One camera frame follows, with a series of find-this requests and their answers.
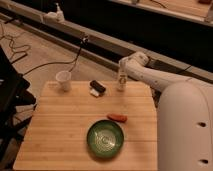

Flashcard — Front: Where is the white bottle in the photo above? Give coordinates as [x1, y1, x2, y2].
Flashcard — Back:
[117, 69, 127, 91]

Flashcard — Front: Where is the black cable with plug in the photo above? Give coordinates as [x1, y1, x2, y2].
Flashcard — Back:
[22, 35, 90, 76]

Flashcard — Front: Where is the black chair frame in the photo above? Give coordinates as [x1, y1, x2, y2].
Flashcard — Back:
[0, 46, 36, 161]

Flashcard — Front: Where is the white object on ledge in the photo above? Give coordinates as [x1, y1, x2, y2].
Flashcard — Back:
[45, 4, 65, 22]

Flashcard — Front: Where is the orange carrot toy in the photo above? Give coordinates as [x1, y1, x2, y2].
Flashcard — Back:
[107, 114, 127, 123]

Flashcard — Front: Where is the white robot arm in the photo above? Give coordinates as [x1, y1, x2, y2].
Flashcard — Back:
[118, 52, 213, 171]

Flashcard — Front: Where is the green ribbed bowl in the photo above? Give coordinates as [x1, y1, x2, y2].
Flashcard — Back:
[87, 120, 124, 159]

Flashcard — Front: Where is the thin cable left floor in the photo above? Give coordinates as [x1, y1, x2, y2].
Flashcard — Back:
[0, 20, 32, 64]

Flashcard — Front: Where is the white paper cup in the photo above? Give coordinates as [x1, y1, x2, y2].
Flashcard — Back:
[56, 71, 71, 91]

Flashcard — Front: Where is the black and white eraser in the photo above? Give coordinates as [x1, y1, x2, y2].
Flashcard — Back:
[90, 80, 106, 97]

